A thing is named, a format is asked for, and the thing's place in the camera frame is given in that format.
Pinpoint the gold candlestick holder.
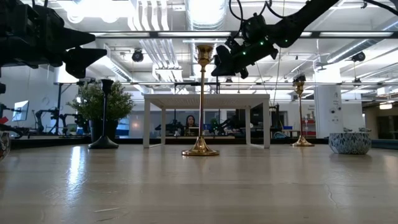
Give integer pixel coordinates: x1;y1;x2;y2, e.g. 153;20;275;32
182;44;220;157
291;80;315;147

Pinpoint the person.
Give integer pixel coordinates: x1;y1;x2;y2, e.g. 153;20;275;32
183;114;200;137

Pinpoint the black aluminium table frame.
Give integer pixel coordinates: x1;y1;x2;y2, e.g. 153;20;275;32
11;136;330;150

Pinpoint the red storage shelf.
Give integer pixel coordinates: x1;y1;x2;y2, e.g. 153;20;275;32
300;118;317;138

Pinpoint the blue white patterned candle bowl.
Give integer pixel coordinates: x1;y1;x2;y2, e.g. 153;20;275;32
328;132;373;156

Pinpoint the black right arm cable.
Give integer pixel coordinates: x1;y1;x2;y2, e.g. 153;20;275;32
228;0;282;40

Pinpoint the dark patterned candle bowl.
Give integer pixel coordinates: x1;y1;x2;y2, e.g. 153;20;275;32
0;130;11;162

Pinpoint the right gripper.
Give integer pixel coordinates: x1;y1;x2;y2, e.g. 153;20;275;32
211;35;280;80

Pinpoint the computer monitor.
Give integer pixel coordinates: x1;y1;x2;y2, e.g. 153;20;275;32
11;100;30;122

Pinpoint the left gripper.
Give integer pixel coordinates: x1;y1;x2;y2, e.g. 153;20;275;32
18;4;108;80

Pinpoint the green plant in black pot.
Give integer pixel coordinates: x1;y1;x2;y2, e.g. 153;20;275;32
66;80;135;144

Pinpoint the white round column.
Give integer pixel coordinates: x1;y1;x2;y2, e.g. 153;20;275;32
313;67;345;139

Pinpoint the black candlestick holder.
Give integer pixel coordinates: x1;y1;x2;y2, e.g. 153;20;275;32
88;78;119;150

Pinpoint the white perforated riser shelf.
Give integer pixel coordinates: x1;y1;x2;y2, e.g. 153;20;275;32
143;93;271;149

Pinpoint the black overhead frame bar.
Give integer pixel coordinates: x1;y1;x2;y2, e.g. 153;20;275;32
90;30;398;39

